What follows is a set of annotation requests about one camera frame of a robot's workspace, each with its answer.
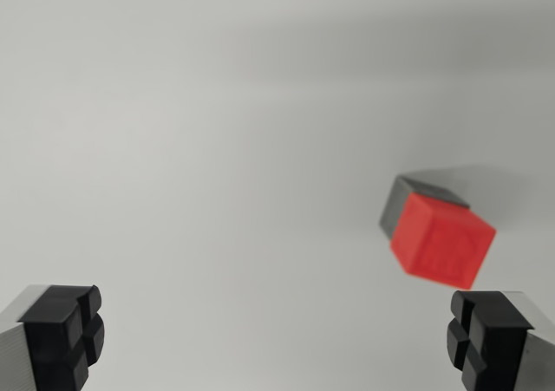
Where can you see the black-padded silver gripper left finger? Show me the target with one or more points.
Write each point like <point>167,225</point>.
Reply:
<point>52,334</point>

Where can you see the black-padded silver gripper right finger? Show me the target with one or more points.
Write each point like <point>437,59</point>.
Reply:
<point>494,334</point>

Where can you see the red embossed plastic cube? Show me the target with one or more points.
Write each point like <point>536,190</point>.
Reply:
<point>438,243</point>

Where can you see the grey embossed plastic cube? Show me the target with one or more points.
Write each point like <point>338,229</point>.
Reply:
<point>392,211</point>

